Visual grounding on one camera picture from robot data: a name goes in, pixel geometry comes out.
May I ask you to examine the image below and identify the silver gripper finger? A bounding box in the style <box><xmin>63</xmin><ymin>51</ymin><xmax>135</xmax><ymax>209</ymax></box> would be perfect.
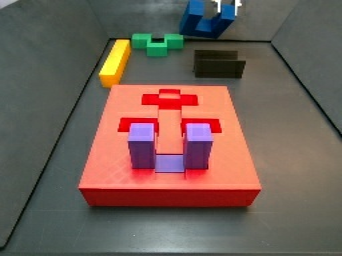
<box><xmin>234</xmin><ymin>0</ymin><xmax>243</xmax><ymax>16</ymax></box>
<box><xmin>211</xmin><ymin>0</ymin><xmax>222</xmax><ymax>14</ymax></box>

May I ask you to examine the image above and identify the blue U-shaped block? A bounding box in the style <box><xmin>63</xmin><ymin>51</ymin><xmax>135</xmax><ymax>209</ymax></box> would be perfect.
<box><xmin>179</xmin><ymin>0</ymin><xmax>235</xmax><ymax>39</ymax></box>

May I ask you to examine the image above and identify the red fixture base block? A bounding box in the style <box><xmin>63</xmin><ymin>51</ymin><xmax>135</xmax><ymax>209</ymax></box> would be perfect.
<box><xmin>79</xmin><ymin>85</ymin><xmax>260</xmax><ymax>207</ymax></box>

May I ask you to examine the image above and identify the green zigzag block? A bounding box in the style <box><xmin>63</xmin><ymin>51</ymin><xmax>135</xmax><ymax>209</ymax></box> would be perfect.
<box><xmin>131</xmin><ymin>33</ymin><xmax>184</xmax><ymax>57</ymax></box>

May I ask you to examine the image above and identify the yellow long bar block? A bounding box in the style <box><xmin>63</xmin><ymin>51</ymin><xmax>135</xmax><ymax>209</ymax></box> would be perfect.
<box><xmin>99</xmin><ymin>39</ymin><xmax>131</xmax><ymax>88</ymax></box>

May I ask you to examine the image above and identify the purple U-shaped block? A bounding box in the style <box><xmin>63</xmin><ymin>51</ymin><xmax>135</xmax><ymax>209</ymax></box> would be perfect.
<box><xmin>128</xmin><ymin>123</ymin><xmax>214</xmax><ymax>173</ymax></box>

